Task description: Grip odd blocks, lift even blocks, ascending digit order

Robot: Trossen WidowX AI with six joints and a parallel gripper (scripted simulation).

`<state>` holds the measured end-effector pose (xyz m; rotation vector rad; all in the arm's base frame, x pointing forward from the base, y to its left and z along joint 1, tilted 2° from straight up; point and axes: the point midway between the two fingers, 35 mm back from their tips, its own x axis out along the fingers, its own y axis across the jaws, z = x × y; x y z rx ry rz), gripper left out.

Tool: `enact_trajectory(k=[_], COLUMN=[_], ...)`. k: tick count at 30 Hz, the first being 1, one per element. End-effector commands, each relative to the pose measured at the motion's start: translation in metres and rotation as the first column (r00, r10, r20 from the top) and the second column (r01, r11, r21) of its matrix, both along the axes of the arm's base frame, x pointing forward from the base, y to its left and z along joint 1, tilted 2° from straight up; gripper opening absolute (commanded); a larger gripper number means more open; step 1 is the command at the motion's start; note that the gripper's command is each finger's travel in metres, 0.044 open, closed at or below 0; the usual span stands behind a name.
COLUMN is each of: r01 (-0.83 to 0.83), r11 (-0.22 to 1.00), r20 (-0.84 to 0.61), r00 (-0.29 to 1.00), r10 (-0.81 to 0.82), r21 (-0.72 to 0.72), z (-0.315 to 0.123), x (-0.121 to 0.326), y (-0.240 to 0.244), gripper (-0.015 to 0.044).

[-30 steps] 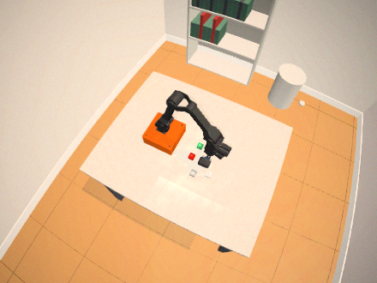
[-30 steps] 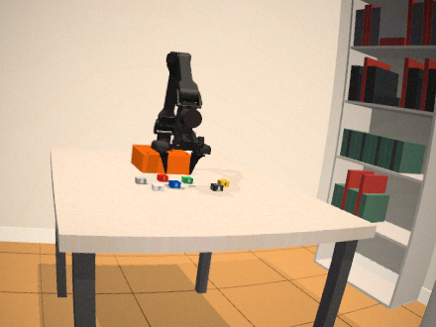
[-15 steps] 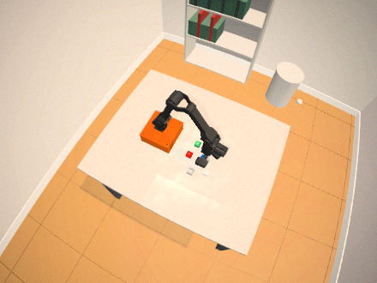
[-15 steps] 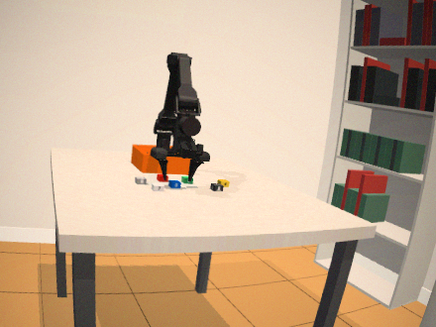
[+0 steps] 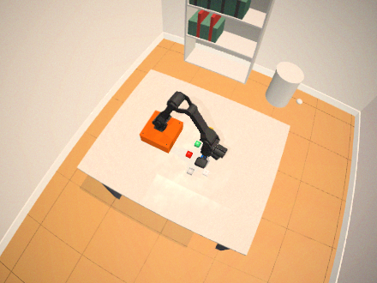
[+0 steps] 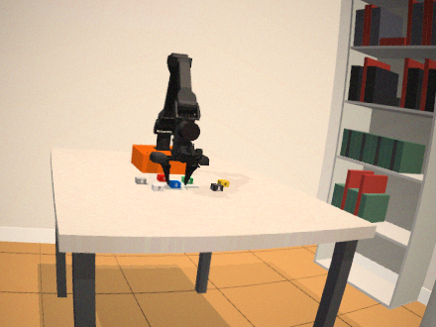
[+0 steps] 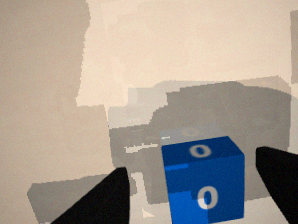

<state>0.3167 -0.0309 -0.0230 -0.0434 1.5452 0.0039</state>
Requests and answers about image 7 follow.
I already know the blue block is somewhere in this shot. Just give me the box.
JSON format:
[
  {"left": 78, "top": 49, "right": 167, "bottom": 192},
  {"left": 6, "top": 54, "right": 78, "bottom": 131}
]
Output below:
[{"left": 161, "top": 136, "right": 245, "bottom": 224}]

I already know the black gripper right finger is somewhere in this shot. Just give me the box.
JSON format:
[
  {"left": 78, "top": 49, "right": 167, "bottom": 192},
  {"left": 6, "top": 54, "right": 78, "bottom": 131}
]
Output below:
[{"left": 255, "top": 147, "right": 298, "bottom": 224}]

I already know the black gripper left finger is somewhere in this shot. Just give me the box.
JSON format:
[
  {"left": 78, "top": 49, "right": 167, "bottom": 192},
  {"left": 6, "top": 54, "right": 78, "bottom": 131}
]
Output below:
[{"left": 51, "top": 168, "right": 130, "bottom": 224}]

